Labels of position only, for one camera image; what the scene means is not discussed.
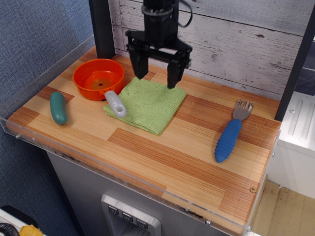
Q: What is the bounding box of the green toy pickle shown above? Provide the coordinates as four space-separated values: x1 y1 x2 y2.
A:
50 91 68 125

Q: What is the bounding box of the clear acrylic table guard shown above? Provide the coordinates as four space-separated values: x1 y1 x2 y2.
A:
0 32 280 234

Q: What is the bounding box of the black cable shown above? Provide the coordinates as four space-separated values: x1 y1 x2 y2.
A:
0 222 20 236

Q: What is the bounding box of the orange toy pan grey handle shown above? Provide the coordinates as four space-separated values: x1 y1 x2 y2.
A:
72 59 127 118

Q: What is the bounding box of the green cloth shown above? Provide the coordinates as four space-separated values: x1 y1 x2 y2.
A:
103 76 187 136

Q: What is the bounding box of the fork with blue handle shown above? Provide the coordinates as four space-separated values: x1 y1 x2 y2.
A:
215 99 254 163

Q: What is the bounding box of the white side unit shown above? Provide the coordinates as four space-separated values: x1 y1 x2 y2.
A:
267 92 315 198

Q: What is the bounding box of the grey cabinet with button panel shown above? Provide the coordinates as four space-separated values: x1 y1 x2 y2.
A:
48 152 225 236

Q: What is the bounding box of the black frame post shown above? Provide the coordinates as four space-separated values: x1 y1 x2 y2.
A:
274 6 315 121
89 0 116 59

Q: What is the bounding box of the black right frame post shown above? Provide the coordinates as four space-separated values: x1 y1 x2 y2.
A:
274 6 315 121

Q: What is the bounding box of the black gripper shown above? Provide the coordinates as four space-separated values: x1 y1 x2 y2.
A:
126 7 192 89

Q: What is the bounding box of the yellow object at corner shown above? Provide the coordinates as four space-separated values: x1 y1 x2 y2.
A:
19 225 44 236

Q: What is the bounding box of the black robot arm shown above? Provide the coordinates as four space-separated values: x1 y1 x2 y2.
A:
126 0 193 89

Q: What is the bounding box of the black left frame post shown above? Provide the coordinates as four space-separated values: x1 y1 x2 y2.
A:
89 0 116 59

